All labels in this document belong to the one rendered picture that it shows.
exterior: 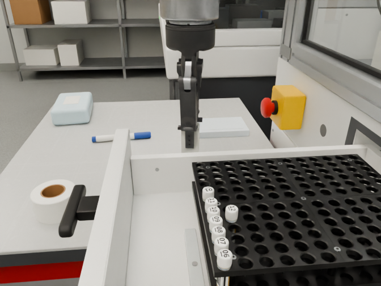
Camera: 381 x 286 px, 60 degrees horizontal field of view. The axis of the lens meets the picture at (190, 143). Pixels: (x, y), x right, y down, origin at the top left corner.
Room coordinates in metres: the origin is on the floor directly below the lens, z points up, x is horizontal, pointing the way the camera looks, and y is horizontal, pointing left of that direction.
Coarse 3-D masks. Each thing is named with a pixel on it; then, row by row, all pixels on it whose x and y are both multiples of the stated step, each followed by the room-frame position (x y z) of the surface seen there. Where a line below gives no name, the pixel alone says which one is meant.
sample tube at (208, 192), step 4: (204, 188) 0.29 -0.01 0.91; (208, 188) 0.29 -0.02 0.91; (212, 188) 0.29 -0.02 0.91; (204, 192) 0.28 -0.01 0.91; (208, 192) 0.28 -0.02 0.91; (212, 192) 0.28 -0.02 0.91; (204, 196) 0.28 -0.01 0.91; (208, 196) 0.28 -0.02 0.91; (212, 196) 0.28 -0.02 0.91; (204, 200) 0.28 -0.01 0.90
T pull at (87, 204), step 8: (80, 184) 0.30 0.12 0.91; (72, 192) 0.28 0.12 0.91; (80, 192) 0.28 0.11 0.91; (72, 200) 0.27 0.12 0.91; (80, 200) 0.27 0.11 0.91; (88, 200) 0.27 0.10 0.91; (96, 200) 0.27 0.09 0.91; (72, 208) 0.26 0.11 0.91; (80, 208) 0.26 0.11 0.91; (88, 208) 0.26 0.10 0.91; (96, 208) 0.26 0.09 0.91; (64, 216) 0.24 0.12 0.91; (72, 216) 0.24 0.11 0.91; (80, 216) 0.25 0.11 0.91; (88, 216) 0.25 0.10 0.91; (64, 224) 0.23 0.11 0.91; (72, 224) 0.24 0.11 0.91; (64, 232) 0.23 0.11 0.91; (72, 232) 0.23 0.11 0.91
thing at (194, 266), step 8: (184, 232) 0.29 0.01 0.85; (192, 232) 0.29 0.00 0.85; (184, 240) 0.29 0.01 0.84; (192, 240) 0.28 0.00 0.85; (192, 248) 0.27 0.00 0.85; (192, 256) 0.26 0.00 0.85; (192, 264) 0.24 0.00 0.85; (200, 264) 0.25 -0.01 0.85; (192, 272) 0.24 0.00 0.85; (200, 272) 0.24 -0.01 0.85; (192, 280) 0.23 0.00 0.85; (200, 280) 0.23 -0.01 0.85
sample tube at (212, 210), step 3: (210, 207) 0.26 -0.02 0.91; (213, 207) 0.26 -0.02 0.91; (216, 207) 0.26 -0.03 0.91; (207, 210) 0.25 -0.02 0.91; (210, 210) 0.25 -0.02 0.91; (213, 210) 0.25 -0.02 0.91; (216, 210) 0.25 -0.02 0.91; (219, 210) 0.25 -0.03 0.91; (207, 213) 0.25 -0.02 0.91; (210, 213) 0.25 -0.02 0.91; (213, 213) 0.25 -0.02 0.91; (216, 213) 0.25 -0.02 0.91; (219, 213) 0.25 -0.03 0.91; (207, 216) 0.25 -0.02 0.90; (210, 216) 0.25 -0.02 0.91
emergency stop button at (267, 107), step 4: (264, 100) 0.62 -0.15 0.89; (268, 100) 0.61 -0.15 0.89; (264, 104) 0.61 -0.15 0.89; (268, 104) 0.61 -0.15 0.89; (272, 104) 0.62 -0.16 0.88; (264, 108) 0.61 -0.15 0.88; (268, 108) 0.60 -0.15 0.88; (272, 108) 0.61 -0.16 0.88; (264, 112) 0.61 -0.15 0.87; (268, 112) 0.60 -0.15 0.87; (264, 116) 0.61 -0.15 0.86; (268, 116) 0.61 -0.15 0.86
